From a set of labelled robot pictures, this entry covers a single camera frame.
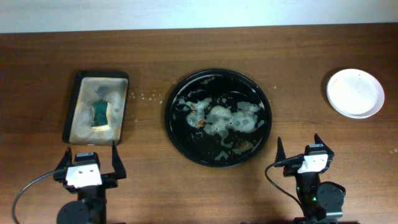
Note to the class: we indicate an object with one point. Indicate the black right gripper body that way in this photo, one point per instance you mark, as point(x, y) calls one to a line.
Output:
point(289, 170)

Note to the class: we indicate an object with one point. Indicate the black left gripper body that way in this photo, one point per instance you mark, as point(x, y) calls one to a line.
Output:
point(109, 179)

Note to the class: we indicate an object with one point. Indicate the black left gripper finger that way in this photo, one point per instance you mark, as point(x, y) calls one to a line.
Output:
point(117, 163)
point(66, 160)

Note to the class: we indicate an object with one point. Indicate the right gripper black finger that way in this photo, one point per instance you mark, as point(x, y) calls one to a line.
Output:
point(318, 140)
point(280, 154)

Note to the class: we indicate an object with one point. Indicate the yellow green sponge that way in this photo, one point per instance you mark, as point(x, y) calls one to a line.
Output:
point(100, 121)

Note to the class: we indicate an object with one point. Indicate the pink white plate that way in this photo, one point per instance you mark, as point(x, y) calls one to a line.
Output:
point(354, 91)

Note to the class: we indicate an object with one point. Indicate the pale blue plate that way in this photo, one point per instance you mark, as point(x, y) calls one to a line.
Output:
point(367, 114)

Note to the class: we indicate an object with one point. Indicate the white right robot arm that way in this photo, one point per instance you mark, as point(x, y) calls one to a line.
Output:
point(320, 202)

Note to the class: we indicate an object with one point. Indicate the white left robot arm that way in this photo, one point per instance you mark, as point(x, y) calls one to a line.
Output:
point(89, 207)

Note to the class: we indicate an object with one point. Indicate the black rectangular soap tray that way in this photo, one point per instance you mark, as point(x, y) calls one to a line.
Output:
point(91, 86)

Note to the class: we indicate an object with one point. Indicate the round black tray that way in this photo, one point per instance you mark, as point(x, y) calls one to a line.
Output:
point(218, 118)

